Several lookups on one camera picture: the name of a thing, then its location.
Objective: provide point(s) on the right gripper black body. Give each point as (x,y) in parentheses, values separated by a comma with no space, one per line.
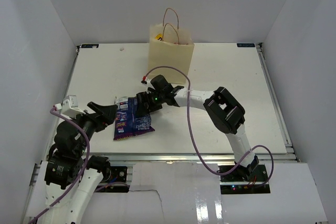
(155,99)

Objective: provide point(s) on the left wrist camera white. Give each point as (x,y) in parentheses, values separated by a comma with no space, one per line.
(69,107)

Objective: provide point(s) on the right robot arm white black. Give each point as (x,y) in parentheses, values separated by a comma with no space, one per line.
(226,113)

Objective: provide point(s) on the blue corner label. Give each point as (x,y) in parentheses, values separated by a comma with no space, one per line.
(92,46)
(245,45)

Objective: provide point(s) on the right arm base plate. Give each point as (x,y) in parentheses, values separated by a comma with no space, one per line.
(236,184)

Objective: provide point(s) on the beige paper bag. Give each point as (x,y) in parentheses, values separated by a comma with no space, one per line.
(165,58)

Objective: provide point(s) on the large blue purple snack bag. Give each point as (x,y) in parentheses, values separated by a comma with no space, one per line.
(127,123)

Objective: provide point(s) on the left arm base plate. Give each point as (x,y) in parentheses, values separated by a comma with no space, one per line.
(114,181)

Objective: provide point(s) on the left blue corner label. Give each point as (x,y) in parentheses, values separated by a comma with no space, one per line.
(92,46)

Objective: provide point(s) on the right blue corner label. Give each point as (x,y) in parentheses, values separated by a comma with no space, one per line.
(245,45)

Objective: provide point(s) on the yellow snack bar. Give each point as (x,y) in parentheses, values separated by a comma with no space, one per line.
(159,37)

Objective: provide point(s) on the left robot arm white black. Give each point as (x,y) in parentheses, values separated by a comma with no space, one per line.
(72,174)

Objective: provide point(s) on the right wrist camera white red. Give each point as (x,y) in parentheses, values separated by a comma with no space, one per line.
(146,82)

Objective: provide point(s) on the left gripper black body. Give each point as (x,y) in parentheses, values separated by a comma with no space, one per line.
(96,122)

